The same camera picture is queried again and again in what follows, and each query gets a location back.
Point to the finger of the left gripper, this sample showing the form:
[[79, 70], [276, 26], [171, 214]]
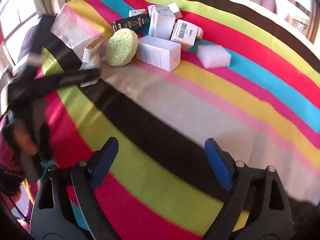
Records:
[[70, 78]]

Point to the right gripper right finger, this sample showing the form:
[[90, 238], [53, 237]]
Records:
[[257, 206]]

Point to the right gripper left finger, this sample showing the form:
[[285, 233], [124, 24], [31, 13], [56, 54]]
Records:
[[53, 216]]

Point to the yellow white small box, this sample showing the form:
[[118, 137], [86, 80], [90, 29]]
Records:
[[93, 49]]

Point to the green round sponge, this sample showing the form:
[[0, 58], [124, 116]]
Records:
[[121, 47]]

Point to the black shaver box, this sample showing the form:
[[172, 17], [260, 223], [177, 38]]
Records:
[[134, 23]]

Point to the long white box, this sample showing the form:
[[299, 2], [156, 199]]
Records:
[[158, 52]]

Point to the tall white box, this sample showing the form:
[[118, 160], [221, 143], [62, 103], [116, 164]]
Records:
[[162, 22]]

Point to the white barcode label box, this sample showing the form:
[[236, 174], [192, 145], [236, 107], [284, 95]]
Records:
[[184, 33]]

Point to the small white square box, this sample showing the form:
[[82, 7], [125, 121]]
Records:
[[175, 10]]

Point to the orange white small box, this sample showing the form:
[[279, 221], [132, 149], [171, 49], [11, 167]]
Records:
[[199, 34]]

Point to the white foam block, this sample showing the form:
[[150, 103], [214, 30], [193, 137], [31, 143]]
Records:
[[213, 56]]

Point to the small white printed box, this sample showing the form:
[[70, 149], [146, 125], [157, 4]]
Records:
[[92, 72]]

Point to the teal white medicine box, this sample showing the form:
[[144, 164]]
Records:
[[137, 12]]

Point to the person left hand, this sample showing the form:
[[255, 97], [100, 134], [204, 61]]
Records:
[[24, 142]]

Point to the striped colourful bed cloth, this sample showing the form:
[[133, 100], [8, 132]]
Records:
[[263, 109]]

